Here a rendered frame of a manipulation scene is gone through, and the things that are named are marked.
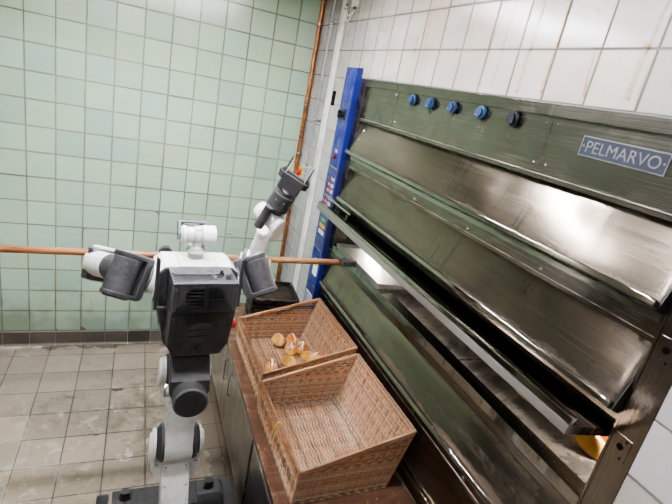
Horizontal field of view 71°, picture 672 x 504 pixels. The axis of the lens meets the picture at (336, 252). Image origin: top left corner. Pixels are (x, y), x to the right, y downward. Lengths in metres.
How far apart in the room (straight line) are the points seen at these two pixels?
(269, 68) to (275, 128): 0.39
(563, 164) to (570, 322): 0.43
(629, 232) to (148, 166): 2.79
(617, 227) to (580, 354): 0.33
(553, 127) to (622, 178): 0.28
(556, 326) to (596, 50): 0.73
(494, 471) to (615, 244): 0.79
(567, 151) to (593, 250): 0.30
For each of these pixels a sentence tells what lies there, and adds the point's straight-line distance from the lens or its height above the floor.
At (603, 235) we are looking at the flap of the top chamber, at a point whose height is 1.81.
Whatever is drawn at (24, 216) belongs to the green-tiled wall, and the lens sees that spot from 3.52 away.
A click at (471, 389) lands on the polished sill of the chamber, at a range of 1.71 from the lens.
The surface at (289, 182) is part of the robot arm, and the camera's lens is 1.74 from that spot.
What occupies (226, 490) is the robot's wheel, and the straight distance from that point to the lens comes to 2.50.
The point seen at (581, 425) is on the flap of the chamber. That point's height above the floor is 1.41.
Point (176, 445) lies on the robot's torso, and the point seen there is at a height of 0.65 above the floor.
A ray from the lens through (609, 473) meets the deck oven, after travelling 1.40.
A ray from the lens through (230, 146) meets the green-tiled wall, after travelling 3.36.
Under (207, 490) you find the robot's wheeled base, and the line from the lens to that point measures 2.47.
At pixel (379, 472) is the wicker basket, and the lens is 2.03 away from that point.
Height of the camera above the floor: 2.02
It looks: 19 degrees down
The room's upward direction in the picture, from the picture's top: 12 degrees clockwise
